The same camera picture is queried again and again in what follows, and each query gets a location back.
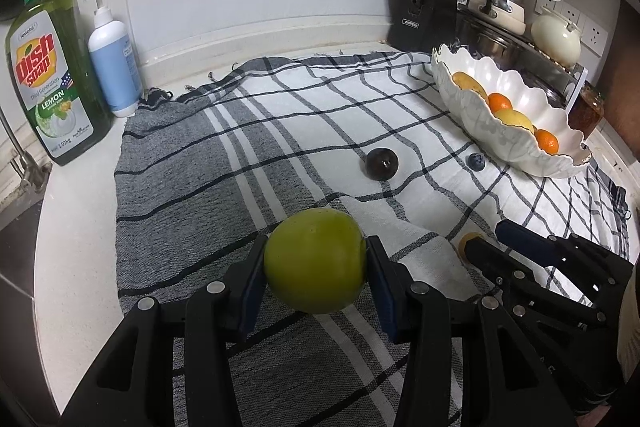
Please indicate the steel sink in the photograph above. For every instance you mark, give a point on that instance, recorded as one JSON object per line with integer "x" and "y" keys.
{"x": 15, "y": 257}

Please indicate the white scalloped bowl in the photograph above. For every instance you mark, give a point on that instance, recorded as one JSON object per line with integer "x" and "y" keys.
{"x": 500, "y": 147}

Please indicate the amber glass jar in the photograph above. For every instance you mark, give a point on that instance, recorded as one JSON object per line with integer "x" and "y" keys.
{"x": 585, "y": 112}

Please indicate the white blue pump bottle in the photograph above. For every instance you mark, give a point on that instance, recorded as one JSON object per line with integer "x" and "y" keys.
{"x": 112, "y": 67}

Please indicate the person's right forearm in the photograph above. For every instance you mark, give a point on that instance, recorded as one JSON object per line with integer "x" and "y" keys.
{"x": 631, "y": 332}

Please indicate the white wall sockets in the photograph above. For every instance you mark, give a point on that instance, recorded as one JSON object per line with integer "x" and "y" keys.
{"x": 592, "y": 32}

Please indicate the black knife block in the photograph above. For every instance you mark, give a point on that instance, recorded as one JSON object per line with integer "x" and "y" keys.
{"x": 425, "y": 12}

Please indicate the dark purple plum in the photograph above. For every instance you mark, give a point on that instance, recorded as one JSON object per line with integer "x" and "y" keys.
{"x": 381, "y": 163}

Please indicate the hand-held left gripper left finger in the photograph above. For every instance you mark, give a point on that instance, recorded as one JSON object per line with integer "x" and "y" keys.
{"x": 255, "y": 279}

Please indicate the green dish soap bottle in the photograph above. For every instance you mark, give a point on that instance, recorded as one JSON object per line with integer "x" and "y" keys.
{"x": 55, "y": 107}

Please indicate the green apple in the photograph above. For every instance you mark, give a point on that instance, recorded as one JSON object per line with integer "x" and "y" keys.
{"x": 315, "y": 259}

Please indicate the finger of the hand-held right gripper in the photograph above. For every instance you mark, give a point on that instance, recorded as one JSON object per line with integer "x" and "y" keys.
{"x": 560, "y": 249}
{"x": 510, "y": 269}

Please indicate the large steel pot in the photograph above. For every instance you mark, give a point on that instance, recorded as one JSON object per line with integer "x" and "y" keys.
{"x": 485, "y": 39}

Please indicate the orange tangerine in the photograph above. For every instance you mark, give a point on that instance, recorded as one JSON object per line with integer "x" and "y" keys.
{"x": 500, "y": 101}
{"x": 546, "y": 140}

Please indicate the grey checked cloth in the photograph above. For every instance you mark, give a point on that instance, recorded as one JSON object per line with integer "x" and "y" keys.
{"x": 200, "y": 157}

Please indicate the large round yellow citrus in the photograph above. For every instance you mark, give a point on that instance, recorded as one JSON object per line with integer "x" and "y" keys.
{"x": 515, "y": 119}

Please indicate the blueberry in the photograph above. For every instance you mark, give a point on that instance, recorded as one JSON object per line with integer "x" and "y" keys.
{"x": 476, "y": 163}

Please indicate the steel shelf rack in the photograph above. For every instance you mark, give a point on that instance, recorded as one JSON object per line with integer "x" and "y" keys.
{"x": 555, "y": 79}

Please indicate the small yellow loquat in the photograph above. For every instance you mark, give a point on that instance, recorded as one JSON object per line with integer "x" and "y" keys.
{"x": 469, "y": 238}

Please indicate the steel faucet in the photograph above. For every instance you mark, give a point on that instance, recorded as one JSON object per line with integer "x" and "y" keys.
{"x": 37, "y": 172}

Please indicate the white teapot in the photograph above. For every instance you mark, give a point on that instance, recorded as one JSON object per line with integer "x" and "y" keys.
{"x": 555, "y": 37}

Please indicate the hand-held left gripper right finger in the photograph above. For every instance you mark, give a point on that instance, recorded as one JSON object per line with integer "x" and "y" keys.
{"x": 385, "y": 297}

